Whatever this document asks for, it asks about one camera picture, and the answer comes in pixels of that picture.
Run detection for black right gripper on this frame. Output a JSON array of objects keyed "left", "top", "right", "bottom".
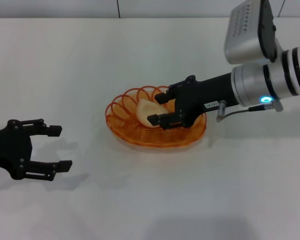
[{"left": 146, "top": 71, "right": 238, "bottom": 130}]

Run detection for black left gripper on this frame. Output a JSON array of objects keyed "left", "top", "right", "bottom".
[{"left": 0, "top": 118, "right": 73, "bottom": 182}]

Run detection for pale peach bun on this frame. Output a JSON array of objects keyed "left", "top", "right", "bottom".
[{"left": 135, "top": 98, "right": 170, "bottom": 129}]

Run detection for orange plastic wire basket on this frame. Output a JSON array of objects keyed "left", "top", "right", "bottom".
[{"left": 104, "top": 84, "right": 208, "bottom": 151}]

